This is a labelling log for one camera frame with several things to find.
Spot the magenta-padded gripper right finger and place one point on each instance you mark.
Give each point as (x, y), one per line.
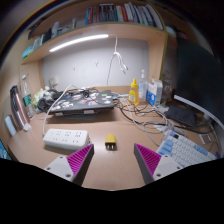
(166, 165)

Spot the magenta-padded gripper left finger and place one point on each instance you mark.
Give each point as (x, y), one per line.
(61, 166)

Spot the yellow charger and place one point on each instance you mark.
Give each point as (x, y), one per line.
(110, 139)

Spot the white and blue keyboard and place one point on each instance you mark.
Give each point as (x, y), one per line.
(186, 150)

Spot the white power strip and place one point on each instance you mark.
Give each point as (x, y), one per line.
(65, 136)

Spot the flat black device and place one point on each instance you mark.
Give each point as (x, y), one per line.
(181, 116)

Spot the small white block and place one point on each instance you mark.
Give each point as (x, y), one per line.
(27, 127)

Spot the black headphones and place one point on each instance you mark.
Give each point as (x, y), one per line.
(43, 104)

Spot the white cylindrical case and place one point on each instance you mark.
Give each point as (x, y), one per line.
(10, 126)

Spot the black laptop with stickers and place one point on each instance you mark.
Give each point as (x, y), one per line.
(83, 101)

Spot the pink metallic thermos flask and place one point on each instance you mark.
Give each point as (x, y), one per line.
(18, 111)

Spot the blue and white box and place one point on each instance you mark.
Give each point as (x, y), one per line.
(153, 93)

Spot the white and green plush toy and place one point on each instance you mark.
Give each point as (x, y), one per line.
(39, 95)

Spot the yellow squeeze bottle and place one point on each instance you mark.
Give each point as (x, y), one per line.
(133, 95)

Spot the clear pump bottle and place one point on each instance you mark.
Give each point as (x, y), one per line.
(143, 88)

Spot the black monitor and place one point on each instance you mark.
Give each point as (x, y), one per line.
(200, 76)

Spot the white led light bar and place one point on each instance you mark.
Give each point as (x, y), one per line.
(80, 40)

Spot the wooden shelf with books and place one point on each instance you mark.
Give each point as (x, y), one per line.
(123, 13)

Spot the white wall socket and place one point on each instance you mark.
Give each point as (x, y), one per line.
(52, 81)

